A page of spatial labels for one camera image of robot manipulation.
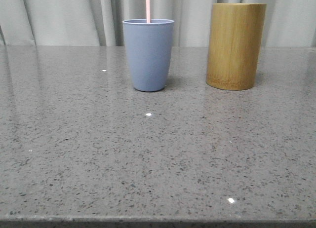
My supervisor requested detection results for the white pleated curtain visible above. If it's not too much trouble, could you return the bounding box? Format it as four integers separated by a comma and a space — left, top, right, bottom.
0, 0, 316, 47

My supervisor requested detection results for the light blue plastic cup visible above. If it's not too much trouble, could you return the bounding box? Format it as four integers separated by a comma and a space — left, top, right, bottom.
122, 19, 174, 92

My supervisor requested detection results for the pink chopstick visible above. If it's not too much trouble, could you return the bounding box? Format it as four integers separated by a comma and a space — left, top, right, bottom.
145, 0, 151, 24

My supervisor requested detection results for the bamboo cylindrical holder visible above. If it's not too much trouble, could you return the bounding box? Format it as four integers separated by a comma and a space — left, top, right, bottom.
206, 3, 266, 90

